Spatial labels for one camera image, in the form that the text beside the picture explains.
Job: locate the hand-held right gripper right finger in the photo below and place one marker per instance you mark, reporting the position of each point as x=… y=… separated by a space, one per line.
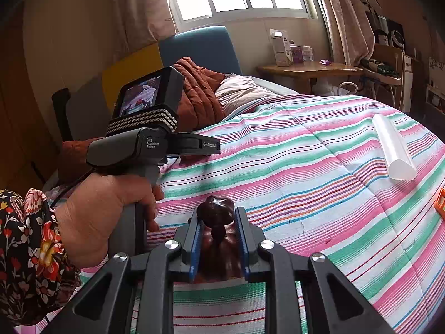
x=245 y=243

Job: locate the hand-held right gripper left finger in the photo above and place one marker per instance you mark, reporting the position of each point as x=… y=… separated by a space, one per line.
x=196 y=247

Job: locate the brown studded massager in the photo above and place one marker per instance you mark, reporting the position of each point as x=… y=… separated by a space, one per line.
x=215 y=212

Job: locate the person's left hand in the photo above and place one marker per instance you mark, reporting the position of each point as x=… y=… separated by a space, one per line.
x=97 y=208

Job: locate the striped bed sheet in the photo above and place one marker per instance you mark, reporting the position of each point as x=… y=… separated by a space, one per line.
x=313 y=198

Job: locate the brown quilt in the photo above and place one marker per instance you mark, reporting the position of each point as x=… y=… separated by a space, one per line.
x=201 y=94

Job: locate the wooden wardrobe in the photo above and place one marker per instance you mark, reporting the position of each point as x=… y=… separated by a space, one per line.
x=21 y=94

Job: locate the blue yellow grey headboard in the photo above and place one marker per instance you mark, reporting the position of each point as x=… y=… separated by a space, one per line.
x=201 y=48

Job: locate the beige pillow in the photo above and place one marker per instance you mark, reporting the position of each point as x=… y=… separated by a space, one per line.
x=240 y=92

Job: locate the beige curtain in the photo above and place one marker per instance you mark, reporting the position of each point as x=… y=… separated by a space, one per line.
x=344 y=17
x=142 y=3

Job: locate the translucent white tube case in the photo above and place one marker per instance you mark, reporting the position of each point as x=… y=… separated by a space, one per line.
x=394 y=146

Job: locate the white carton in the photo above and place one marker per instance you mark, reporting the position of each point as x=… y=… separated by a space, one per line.
x=280 y=48

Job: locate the wooden bedside table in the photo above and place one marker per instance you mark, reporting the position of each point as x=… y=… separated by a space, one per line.
x=306 y=71

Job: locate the small purple box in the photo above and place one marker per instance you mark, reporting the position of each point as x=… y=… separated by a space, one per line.
x=296 y=55

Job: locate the small purple wrapper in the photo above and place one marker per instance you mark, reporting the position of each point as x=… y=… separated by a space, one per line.
x=325 y=62

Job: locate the clear jar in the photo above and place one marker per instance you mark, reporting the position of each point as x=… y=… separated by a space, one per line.
x=307 y=54

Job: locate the orange plastic rack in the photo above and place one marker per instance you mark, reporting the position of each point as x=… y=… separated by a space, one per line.
x=440 y=203

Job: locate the stool with clutter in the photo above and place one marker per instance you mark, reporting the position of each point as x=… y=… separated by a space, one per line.
x=379 y=71

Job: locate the white cabinet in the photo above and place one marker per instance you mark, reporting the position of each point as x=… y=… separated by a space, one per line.
x=405 y=76

